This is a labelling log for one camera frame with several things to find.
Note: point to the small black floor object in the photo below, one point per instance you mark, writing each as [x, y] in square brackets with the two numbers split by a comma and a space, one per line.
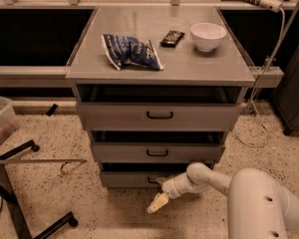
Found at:
[51, 110]

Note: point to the grey drawer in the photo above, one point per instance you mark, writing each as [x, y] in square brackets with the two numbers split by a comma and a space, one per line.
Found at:
[145, 108]
[137, 175]
[156, 146]

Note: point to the white bowl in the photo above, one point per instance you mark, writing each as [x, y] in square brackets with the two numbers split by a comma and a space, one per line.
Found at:
[207, 36]

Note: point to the clear plastic storage box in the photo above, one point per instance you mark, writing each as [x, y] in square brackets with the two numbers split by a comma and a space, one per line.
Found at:
[8, 120]

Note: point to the dark side cabinet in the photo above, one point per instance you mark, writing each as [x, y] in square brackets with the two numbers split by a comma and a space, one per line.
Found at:
[286, 96]

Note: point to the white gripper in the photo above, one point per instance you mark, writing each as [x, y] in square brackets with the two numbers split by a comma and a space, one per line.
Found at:
[171, 187]

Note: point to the blue chip bag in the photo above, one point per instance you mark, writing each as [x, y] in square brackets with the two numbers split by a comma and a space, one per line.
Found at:
[124, 50]

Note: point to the grey drawer cabinet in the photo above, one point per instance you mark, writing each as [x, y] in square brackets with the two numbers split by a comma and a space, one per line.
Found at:
[183, 65]

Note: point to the black snack packet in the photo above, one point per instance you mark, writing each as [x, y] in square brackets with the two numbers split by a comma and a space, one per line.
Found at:
[171, 39]

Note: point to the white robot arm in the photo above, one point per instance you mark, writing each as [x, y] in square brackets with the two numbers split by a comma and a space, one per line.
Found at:
[258, 206]

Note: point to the black wheeled stand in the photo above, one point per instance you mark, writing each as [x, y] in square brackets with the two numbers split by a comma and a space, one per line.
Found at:
[7, 193]

